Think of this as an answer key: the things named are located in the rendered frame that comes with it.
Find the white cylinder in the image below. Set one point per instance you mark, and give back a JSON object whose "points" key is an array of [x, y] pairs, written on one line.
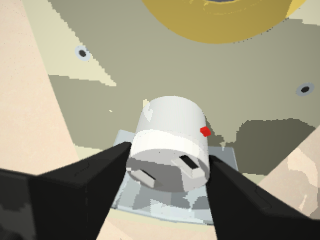
{"points": [[169, 151]]}

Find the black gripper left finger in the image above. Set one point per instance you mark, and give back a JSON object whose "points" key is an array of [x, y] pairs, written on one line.
{"points": [[67, 203]]}

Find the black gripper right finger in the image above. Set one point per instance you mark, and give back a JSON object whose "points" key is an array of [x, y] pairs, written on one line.
{"points": [[242, 210]]}

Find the beige service panel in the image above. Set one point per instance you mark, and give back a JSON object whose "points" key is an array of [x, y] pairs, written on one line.
{"points": [[252, 66]]}

